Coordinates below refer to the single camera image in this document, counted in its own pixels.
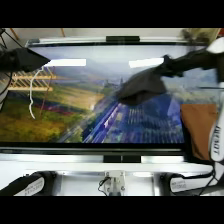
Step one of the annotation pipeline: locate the dark grey garment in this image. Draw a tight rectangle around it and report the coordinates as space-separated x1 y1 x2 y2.
115 54 175 108

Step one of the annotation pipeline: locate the brown garment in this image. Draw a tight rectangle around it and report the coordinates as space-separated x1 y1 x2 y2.
180 103 220 162

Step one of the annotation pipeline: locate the silver frame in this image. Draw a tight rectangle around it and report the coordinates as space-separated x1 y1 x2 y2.
0 35 224 197

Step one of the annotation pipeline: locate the black cable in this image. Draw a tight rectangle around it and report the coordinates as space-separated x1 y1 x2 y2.
97 176 112 197
178 163 222 197

